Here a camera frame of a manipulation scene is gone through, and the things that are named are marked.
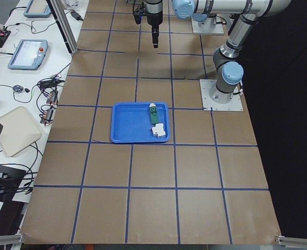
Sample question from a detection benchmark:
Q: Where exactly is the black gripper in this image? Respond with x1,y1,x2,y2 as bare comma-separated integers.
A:
145,0,163,48

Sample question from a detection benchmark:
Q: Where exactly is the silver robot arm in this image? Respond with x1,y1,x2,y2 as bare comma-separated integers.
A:
172,1,290,104
191,14,216,26

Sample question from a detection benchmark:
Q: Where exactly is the black power adapter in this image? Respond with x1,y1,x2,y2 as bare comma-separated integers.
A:
70,11,83,21

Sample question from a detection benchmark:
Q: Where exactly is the green terminal block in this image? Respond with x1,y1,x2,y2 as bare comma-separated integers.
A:
149,103,159,125

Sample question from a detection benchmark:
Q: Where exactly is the blue plastic tray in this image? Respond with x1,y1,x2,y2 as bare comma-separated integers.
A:
110,102,171,144

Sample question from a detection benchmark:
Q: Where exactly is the white circuit breaker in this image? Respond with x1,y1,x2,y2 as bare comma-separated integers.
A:
151,123,166,138

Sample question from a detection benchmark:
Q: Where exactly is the blue teach pendant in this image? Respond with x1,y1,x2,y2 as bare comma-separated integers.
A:
23,0,51,18
8,39,48,70

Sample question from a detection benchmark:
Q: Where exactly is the beige plastic tray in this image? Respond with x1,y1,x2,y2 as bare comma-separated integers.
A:
0,106,42,157

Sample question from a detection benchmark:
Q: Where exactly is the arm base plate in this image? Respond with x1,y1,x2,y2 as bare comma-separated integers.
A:
191,16,224,35
200,79,244,111

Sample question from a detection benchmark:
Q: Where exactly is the aluminium frame post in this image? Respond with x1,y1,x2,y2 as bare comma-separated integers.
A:
46,0,78,55

